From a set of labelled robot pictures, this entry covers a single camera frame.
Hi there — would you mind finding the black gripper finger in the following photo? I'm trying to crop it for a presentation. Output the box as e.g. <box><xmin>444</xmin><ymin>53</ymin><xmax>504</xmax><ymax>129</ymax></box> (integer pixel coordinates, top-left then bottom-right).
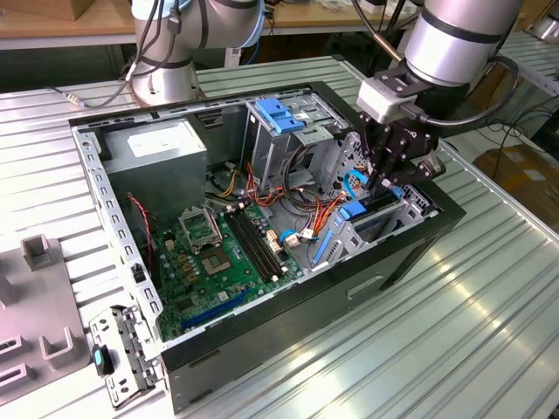
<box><xmin>357</xmin><ymin>111</ymin><xmax>390</xmax><ymax>194</ymax></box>
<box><xmin>383</xmin><ymin>151</ymin><xmax>448</xmax><ymax>192</ymax></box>

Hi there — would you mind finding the blue data wire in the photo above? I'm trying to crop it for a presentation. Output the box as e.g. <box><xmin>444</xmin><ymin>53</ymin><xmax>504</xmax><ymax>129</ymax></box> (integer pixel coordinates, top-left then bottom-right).
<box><xmin>343</xmin><ymin>168</ymin><xmax>373</xmax><ymax>201</ymax></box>

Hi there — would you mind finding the hard disk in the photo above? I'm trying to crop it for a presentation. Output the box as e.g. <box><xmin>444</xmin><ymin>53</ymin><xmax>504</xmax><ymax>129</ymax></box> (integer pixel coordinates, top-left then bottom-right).
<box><xmin>312</xmin><ymin>186</ymin><xmax>404</xmax><ymax>267</ymax></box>

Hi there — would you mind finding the orange red power wire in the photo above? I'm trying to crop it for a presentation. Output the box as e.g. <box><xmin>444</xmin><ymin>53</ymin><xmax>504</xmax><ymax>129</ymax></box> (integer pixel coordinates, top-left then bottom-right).
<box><xmin>305</xmin><ymin>163</ymin><xmax>372</xmax><ymax>240</ymax></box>

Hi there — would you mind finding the grey metal disk bay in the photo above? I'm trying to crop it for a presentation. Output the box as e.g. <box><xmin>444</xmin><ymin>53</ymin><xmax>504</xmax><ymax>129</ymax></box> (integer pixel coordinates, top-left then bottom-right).
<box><xmin>305</xmin><ymin>130</ymin><xmax>440</xmax><ymax>275</ymax></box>

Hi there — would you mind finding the blue plastic drive latch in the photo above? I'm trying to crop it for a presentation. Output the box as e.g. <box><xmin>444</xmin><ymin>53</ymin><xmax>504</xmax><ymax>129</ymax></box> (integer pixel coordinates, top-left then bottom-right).
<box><xmin>254</xmin><ymin>97</ymin><xmax>306</xmax><ymax>134</ymax></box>

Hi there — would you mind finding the flat cardboard box with label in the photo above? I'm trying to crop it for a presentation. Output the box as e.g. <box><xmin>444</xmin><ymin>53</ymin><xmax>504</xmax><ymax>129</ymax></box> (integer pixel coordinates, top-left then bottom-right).
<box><xmin>473</xmin><ymin>146</ymin><xmax>559</xmax><ymax>228</ymax></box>

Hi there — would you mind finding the grey optical drive cage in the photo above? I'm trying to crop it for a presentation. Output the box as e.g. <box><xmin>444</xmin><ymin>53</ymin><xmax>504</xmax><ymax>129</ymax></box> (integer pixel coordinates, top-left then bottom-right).
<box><xmin>240</xmin><ymin>92</ymin><xmax>350</xmax><ymax>196</ymax></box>

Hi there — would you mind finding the long wooden workbench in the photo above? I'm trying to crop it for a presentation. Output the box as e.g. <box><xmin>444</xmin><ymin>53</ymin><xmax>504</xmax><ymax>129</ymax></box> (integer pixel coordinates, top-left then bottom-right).
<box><xmin>0</xmin><ymin>0</ymin><xmax>420</xmax><ymax>52</ymax></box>

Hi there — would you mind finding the metal slat side table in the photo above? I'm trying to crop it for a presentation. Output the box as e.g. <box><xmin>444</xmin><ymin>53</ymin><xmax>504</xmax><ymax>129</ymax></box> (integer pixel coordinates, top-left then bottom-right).
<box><xmin>497</xmin><ymin>31</ymin><xmax>559</xmax><ymax>97</ymax></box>

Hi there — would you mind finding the black RAM slot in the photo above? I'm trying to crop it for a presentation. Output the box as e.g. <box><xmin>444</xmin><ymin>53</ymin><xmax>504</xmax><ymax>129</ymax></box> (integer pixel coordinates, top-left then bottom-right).
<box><xmin>223</xmin><ymin>205</ymin><xmax>276</xmax><ymax>284</ymax></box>
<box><xmin>234</xmin><ymin>203</ymin><xmax>286</xmax><ymax>280</ymax></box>

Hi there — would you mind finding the silver metal cylinder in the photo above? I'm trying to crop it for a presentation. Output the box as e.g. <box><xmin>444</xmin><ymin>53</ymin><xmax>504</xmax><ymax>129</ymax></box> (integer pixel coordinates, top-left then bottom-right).
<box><xmin>528</xmin><ymin>11</ymin><xmax>559</xmax><ymax>41</ymax></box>

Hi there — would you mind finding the black open PC case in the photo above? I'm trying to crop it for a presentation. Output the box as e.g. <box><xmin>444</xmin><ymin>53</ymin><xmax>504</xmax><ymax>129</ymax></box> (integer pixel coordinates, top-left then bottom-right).
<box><xmin>67</xmin><ymin>80</ymin><xmax>467</xmax><ymax>415</ymax></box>

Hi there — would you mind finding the CPU socket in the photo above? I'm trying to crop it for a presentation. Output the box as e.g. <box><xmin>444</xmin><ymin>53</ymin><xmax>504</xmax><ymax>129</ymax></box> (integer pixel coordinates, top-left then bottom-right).
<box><xmin>198</xmin><ymin>244</ymin><xmax>240</xmax><ymax>279</ymax></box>

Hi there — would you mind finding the metal socket cover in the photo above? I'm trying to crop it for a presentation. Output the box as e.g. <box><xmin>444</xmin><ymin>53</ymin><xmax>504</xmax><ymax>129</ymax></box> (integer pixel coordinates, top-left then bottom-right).
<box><xmin>177</xmin><ymin>207</ymin><xmax>220</xmax><ymax>252</ymax></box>

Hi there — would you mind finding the grey power supply unit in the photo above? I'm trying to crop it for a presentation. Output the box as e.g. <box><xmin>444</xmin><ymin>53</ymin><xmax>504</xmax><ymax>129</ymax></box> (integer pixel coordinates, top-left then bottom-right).
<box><xmin>100</xmin><ymin>117</ymin><xmax>209</xmax><ymax>224</ymax></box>

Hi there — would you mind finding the blue expansion slot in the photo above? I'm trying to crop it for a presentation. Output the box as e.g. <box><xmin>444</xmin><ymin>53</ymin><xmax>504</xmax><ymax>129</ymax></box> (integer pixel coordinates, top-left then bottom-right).
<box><xmin>181</xmin><ymin>285</ymin><xmax>253</xmax><ymax>332</ymax></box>

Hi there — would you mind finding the green motherboard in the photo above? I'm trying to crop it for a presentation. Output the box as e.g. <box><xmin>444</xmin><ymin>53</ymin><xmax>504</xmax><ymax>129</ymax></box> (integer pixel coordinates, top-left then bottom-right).
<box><xmin>150</xmin><ymin>203</ymin><xmax>307</xmax><ymax>342</ymax></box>

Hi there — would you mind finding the black case fan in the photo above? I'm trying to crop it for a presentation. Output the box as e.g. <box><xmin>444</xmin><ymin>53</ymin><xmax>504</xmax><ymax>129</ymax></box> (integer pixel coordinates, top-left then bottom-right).
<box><xmin>124</xmin><ymin>195</ymin><xmax>161</xmax><ymax>287</ymax></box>

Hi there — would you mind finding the hinged metal slot retainer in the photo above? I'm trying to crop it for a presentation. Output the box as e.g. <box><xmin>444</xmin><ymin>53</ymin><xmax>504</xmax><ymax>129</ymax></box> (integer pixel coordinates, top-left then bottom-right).
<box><xmin>88</xmin><ymin>304</ymin><xmax>166</xmax><ymax>411</ymax></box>

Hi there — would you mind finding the black latch with blue mark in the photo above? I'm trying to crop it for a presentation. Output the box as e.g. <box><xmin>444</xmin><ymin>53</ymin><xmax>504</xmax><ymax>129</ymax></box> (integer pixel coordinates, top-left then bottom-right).
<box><xmin>90</xmin><ymin>343</ymin><xmax>116</xmax><ymax>377</ymax></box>

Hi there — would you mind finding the grey parts rack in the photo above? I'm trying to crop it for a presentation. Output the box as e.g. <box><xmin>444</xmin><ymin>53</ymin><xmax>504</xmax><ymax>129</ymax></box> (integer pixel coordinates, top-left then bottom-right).
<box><xmin>0</xmin><ymin>234</ymin><xmax>88</xmax><ymax>396</ymax></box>

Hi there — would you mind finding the black camera cable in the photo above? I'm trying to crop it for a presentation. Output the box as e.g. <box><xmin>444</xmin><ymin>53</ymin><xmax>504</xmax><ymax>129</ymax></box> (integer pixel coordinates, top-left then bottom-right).
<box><xmin>410</xmin><ymin>55</ymin><xmax>521</xmax><ymax>128</ymax></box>

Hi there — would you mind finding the black wire bundle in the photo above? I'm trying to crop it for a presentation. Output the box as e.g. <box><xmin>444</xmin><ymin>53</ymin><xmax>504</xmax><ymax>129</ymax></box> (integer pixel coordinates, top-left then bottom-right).
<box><xmin>279</xmin><ymin>142</ymin><xmax>340</xmax><ymax>215</ymax></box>

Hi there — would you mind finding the black cable with bronze plug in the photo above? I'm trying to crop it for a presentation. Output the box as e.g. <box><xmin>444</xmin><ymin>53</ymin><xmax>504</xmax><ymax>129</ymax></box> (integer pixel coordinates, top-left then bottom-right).
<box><xmin>351</xmin><ymin>0</ymin><xmax>406</xmax><ymax>65</ymax></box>

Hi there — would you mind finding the short blue wire white label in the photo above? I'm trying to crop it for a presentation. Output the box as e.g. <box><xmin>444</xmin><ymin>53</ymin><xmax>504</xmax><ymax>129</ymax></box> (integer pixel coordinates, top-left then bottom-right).
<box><xmin>277</xmin><ymin>227</ymin><xmax>316</xmax><ymax>251</ymax></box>

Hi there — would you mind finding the red orange wire bundle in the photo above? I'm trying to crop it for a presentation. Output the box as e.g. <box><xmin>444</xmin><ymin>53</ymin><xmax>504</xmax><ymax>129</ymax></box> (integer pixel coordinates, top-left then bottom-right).
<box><xmin>244</xmin><ymin>161</ymin><xmax>289</xmax><ymax>209</ymax></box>

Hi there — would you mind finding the yellow power wire bundle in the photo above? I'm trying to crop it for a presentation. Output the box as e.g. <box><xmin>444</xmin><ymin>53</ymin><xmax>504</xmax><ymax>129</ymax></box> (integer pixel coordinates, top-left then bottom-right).
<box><xmin>216</xmin><ymin>168</ymin><xmax>242</xmax><ymax>198</ymax></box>

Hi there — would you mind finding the red black twisted wire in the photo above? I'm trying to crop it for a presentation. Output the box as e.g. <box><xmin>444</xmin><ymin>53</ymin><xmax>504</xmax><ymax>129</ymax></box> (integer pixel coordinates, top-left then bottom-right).
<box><xmin>126</xmin><ymin>194</ymin><xmax>155</xmax><ymax>268</ymax></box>

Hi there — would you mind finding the black cable with silver plug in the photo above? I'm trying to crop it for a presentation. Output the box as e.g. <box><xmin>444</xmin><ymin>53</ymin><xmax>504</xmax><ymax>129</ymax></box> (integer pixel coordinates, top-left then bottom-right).
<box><xmin>45</xmin><ymin>0</ymin><xmax>184</xmax><ymax>109</ymax></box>

